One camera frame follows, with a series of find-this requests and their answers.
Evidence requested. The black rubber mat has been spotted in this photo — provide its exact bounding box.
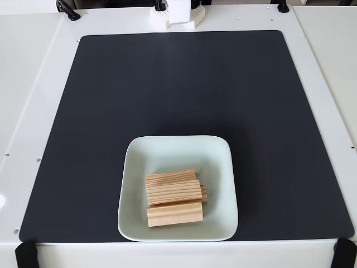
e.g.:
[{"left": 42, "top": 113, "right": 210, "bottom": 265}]
[{"left": 18, "top": 30, "right": 355, "bottom": 243}]

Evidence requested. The pale green square plate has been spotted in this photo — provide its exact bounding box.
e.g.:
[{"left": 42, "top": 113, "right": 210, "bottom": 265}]
[{"left": 117, "top": 135, "right": 239, "bottom": 242}]

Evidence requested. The grooved wooden block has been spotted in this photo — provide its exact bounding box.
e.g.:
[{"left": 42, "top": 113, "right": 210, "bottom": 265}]
[
  {"left": 146, "top": 180, "right": 202, "bottom": 207},
  {"left": 145, "top": 169, "right": 197, "bottom": 188},
  {"left": 152, "top": 184, "right": 209, "bottom": 208},
  {"left": 146, "top": 200, "right": 204, "bottom": 229}
]

